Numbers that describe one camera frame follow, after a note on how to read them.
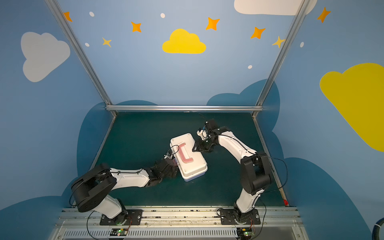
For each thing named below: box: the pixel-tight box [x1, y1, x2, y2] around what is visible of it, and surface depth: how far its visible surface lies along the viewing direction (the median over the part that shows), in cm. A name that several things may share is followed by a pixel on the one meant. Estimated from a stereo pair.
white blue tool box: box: [169, 133, 208, 182], surface depth 86 cm
